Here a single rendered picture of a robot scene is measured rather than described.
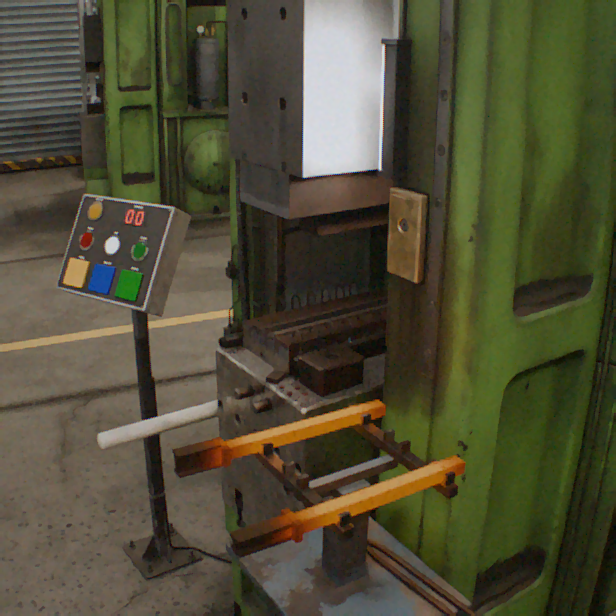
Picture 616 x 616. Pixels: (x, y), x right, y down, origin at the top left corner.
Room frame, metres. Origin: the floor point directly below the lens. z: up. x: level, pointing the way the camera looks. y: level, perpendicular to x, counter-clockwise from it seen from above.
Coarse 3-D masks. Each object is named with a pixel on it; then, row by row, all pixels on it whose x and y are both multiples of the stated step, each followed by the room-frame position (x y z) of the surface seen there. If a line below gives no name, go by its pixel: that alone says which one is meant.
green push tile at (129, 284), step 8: (128, 272) 1.89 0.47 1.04; (136, 272) 1.88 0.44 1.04; (120, 280) 1.89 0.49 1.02; (128, 280) 1.88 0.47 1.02; (136, 280) 1.87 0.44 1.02; (120, 288) 1.88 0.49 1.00; (128, 288) 1.86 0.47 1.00; (136, 288) 1.85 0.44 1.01; (120, 296) 1.86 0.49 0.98; (128, 296) 1.85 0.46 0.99; (136, 296) 1.84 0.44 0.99
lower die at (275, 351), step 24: (288, 312) 1.76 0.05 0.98; (312, 312) 1.74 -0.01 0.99; (360, 312) 1.72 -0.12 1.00; (384, 312) 1.74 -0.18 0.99; (264, 336) 1.62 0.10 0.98; (288, 336) 1.59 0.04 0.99; (312, 336) 1.59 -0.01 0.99; (336, 336) 1.61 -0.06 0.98; (360, 336) 1.65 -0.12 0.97; (288, 360) 1.54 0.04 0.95
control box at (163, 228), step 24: (120, 216) 2.00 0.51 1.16; (144, 216) 1.96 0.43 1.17; (168, 216) 1.93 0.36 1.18; (72, 240) 2.04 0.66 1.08; (96, 240) 2.00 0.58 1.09; (120, 240) 1.96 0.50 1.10; (144, 240) 1.93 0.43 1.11; (168, 240) 1.91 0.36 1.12; (120, 264) 1.92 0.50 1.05; (144, 264) 1.89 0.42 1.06; (168, 264) 1.91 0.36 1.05; (72, 288) 1.96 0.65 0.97; (144, 288) 1.85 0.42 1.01; (168, 288) 1.90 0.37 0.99; (144, 312) 1.90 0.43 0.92
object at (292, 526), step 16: (432, 464) 1.10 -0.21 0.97; (448, 464) 1.10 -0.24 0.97; (464, 464) 1.10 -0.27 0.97; (400, 480) 1.05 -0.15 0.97; (416, 480) 1.05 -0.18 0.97; (432, 480) 1.07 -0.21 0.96; (352, 496) 1.00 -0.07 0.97; (368, 496) 1.00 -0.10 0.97; (384, 496) 1.01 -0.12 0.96; (400, 496) 1.03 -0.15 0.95; (288, 512) 0.95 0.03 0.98; (304, 512) 0.96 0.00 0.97; (320, 512) 0.96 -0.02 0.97; (336, 512) 0.97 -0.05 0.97; (352, 512) 0.98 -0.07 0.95; (256, 528) 0.91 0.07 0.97; (272, 528) 0.91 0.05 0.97; (288, 528) 0.92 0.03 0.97; (304, 528) 0.94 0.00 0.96; (240, 544) 0.88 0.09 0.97; (256, 544) 0.90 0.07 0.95; (272, 544) 0.91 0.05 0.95
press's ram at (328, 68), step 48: (240, 0) 1.70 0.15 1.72; (288, 0) 1.54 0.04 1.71; (336, 0) 1.54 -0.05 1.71; (384, 0) 1.61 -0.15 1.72; (240, 48) 1.70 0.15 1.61; (288, 48) 1.54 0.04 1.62; (336, 48) 1.54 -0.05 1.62; (240, 96) 1.70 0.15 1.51; (288, 96) 1.54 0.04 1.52; (336, 96) 1.54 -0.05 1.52; (240, 144) 1.70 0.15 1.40; (288, 144) 1.54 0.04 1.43; (336, 144) 1.55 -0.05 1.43
